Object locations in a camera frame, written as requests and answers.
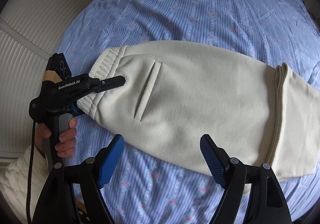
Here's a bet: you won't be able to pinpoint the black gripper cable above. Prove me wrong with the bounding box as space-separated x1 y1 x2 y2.
25 119 37 224

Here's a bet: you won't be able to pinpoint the white quilted sleeve forearm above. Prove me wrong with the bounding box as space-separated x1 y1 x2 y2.
1 147 49 223

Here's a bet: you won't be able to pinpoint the person's left hand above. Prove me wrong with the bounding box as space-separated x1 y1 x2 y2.
35 118 78 159

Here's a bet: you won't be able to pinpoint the white louvered wardrobe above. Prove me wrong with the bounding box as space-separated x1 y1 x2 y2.
1 0 92 163

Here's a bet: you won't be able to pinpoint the blue striped floral bed sheet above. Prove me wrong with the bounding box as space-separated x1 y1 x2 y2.
57 0 319 223

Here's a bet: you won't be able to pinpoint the cream white pants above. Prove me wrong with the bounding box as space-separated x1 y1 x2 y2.
77 41 319 181

